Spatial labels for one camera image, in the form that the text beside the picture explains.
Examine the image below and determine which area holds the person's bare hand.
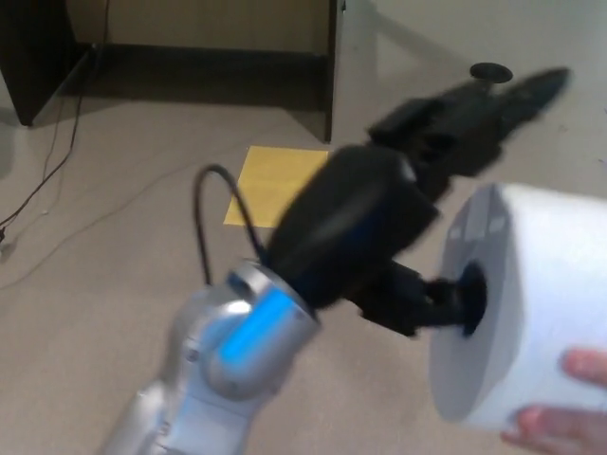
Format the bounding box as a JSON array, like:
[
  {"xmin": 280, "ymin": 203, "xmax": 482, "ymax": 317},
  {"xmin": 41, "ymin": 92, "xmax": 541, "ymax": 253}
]
[{"xmin": 500, "ymin": 347, "xmax": 607, "ymax": 455}]

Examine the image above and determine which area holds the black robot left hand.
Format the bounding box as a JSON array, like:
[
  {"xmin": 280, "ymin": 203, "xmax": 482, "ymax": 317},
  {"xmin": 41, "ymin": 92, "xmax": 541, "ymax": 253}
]
[{"xmin": 263, "ymin": 67, "xmax": 574, "ymax": 340}]

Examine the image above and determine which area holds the white toilet paper roll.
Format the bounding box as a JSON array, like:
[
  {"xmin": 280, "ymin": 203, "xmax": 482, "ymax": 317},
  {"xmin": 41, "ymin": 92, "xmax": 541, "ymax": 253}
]
[{"xmin": 429, "ymin": 182, "xmax": 607, "ymax": 435}]

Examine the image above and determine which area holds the yellow paper sheet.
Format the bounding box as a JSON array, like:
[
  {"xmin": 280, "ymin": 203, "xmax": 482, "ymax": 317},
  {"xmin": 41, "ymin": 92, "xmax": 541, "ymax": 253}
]
[{"xmin": 223, "ymin": 145, "xmax": 331, "ymax": 230}]

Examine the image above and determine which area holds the black round floor cover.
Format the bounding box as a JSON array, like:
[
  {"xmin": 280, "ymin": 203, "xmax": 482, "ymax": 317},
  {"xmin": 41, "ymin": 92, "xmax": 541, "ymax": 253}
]
[{"xmin": 469, "ymin": 62, "xmax": 515, "ymax": 87}]

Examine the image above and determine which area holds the dark brown wooden desk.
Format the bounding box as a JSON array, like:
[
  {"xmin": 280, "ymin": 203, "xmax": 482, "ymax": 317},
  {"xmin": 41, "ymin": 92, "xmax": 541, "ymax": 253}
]
[{"xmin": 0, "ymin": 0, "xmax": 348, "ymax": 145}]

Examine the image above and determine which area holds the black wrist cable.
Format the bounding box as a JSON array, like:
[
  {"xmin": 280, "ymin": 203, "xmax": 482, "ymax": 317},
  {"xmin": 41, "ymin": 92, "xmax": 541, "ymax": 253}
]
[{"xmin": 191, "ymin": 163, "xmax": 275, "ymax": 286}]

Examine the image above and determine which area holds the thin grey cable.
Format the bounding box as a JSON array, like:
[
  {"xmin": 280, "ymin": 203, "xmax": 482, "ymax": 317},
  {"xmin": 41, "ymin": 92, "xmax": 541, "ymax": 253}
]
[{"xmin": 0, "ymin": 158, "xmax": 248, "ymax": 290}]

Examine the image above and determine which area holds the black power cable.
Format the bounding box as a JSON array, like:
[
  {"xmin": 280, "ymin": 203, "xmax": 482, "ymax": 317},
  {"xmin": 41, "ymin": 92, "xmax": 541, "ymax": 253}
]
[{"xmin": 0, "ymin": 0, "xmax": 118, "ymax": 238}]

